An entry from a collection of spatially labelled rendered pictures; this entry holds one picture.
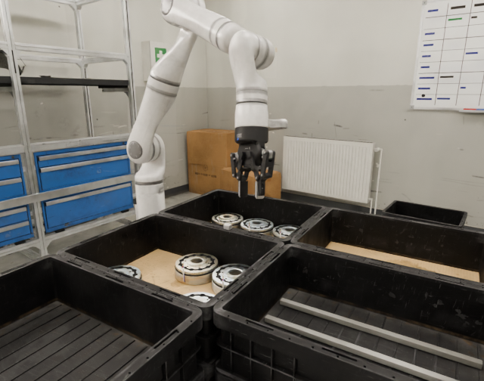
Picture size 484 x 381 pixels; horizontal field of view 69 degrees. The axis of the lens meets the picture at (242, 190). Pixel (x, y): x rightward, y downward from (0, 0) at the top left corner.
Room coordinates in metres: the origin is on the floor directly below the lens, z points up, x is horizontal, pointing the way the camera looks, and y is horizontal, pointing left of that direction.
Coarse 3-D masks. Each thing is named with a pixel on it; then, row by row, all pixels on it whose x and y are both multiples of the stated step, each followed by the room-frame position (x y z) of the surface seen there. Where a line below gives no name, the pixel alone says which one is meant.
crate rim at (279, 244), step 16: (128, 224) 0.85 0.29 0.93; (192, 224) 0.85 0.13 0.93; (96, 240) 0.75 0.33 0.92; (272, 240) 0.74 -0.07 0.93; (64, 256) 0.66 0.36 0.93; (112, 272) 0.59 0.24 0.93; (160, 288) 0.54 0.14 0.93; (224, 288) 0.54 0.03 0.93; (192, 304) 0.49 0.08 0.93; (208, 304) 0.49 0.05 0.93; (208, 320) 0.48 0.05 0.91
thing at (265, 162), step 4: (264, 152) 0.73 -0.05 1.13; (268, 152) 0.73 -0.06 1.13; (264, 156) 0.73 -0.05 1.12; (272, 156) 0.74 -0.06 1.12; (264, 160) 0.73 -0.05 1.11; (268, 160) 0.74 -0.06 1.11; (272, 160) 0.74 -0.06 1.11; (264, 164) 0.73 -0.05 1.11; (268, 164) 0.73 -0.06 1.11; (272, 164) 0.74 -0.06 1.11; (264, 168) 0.73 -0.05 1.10; (268, 168) 0.75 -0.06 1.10; (272, 168) 0.74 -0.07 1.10; (264, 172) 0.73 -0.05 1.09; (272, 172) 0.74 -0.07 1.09; (264, 176) 0.73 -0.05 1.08
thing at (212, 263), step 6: (180, 258) 0.79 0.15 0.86; (186, 258) 0.80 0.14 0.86; (210, 258) 0.80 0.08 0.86; (180, 264) 0.77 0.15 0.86; (186, 264) 0.76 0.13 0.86; (210, 264) 0.77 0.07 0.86; (216, 264) 0.76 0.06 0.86; (180, 270) 0.73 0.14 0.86; (186, 270) 0.73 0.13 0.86; (192, 270) 0.74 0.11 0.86; (198, 270) 0.74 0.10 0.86; (204, 270) 0.73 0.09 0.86; (210, 270) 0.74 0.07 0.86
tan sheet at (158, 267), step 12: (156, 252) 0.89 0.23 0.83; (168, 252) 0.89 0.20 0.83; (132, 264) 0.82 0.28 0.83; (144, 264) 0.82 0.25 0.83; (156, 264) 0.82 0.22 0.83; (168, 264) 0.82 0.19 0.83; (144, 276) 0.76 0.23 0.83; (156, 276) 0.76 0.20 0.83; (168, 276) 0.76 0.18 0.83; (168, 288) 0.71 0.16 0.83; (180, 288) 0.71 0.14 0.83; (192, 288) 0.71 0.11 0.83; (204, 288) 0.71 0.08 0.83
